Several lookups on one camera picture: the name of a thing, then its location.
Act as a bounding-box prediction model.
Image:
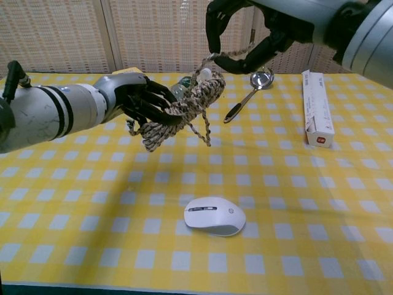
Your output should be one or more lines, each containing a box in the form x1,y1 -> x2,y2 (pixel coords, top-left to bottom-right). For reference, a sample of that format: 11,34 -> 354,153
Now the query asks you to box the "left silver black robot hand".
95,72 -> 185,126

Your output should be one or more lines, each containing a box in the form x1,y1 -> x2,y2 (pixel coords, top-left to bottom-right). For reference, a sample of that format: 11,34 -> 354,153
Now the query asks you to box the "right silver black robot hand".
204,0 -> 338,75

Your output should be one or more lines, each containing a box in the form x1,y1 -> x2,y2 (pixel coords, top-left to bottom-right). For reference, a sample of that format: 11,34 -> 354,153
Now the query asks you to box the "braided rope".
127,42 -> 255,153

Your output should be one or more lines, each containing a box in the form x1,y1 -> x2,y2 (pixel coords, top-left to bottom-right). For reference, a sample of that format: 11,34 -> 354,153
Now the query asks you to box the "green tub with yellow lid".
112,68 -> 144,76

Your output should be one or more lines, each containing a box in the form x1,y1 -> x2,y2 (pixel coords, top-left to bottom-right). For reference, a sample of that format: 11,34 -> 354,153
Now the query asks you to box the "woven beige folding screen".
0,0 -> 393,81

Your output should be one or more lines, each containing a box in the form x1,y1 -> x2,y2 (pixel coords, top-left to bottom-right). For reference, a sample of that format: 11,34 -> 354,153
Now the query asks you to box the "clear bottle with green label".
171,68 -> 212,99

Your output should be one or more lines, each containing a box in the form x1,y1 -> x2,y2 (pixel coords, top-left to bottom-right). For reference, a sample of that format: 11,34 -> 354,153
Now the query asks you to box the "long white carton box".
301,69 -> 336,148

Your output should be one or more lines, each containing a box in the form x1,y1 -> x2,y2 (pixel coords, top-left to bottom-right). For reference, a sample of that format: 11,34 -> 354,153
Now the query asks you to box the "yellow white checkered tablecloth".
0,72 -> 393,287

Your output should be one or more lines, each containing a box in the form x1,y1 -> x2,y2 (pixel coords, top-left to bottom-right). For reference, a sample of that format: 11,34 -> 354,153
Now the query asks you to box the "white computer mouse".
184,197 -> 247,237

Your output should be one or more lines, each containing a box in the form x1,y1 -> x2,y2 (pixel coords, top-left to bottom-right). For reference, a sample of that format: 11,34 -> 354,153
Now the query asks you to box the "steel ladle with black handle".
223,69 -> 274,124

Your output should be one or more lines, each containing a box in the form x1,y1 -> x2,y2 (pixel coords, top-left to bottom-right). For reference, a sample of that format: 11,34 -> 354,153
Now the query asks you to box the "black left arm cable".
2,60 -> 32,104

